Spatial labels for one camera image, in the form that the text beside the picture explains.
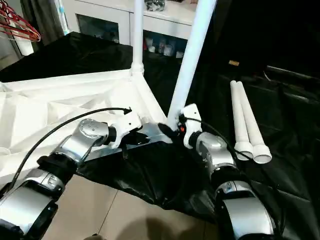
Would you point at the white plastic table top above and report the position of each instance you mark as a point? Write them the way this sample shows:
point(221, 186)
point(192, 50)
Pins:
point(60, 105)

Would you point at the white plastic table leg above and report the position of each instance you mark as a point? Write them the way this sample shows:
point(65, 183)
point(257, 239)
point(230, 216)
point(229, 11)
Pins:
point(138, 35)
point(192, 55)
point(241, 120)
point(254, 125)

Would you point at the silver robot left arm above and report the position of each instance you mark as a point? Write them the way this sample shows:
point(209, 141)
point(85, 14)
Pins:
point(75, 145)

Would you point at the small brown cardboard piece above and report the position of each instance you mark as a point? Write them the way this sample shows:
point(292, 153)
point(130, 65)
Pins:
point(233, 63)

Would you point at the small red bottle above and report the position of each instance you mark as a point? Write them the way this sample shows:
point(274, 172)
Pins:
point(146, 44)

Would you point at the black plastic mat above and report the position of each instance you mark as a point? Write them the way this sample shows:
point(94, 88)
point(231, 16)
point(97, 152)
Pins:
point(290, 110)

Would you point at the white glass-door cabinet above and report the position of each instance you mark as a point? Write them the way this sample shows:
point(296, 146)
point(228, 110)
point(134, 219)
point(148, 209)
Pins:
point(110, 20)

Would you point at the dark patterned jar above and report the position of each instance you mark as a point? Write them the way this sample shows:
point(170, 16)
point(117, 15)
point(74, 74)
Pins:
point(155, 4)

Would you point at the grey curtain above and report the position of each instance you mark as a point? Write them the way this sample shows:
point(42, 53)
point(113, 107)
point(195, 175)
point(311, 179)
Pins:
point(42, 17)

